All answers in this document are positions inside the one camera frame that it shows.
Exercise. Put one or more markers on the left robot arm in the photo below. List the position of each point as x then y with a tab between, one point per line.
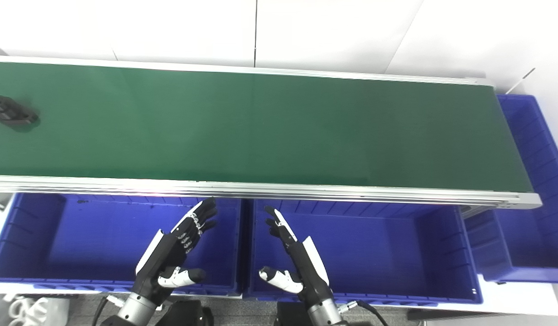
136	310

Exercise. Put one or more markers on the black robot body part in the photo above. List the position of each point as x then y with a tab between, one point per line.
190	314
290	314

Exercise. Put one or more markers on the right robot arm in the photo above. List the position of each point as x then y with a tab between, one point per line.
324	314

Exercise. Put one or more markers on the black flanged machine part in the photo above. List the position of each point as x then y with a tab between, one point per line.
9	113

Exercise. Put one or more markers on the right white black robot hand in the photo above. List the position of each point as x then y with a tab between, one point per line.
308	267

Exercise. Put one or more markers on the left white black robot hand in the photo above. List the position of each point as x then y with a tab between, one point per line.
165	258

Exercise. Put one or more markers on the green conveyor belt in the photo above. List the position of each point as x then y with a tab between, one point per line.
261	127
261	190

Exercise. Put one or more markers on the white plastic bundle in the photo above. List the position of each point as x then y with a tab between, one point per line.
34	312

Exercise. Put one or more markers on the thin grey rod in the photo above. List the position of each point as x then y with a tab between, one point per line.
523	79

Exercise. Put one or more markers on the blue plastic bin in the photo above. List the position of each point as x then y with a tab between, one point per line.
79	244
537	235
378	253

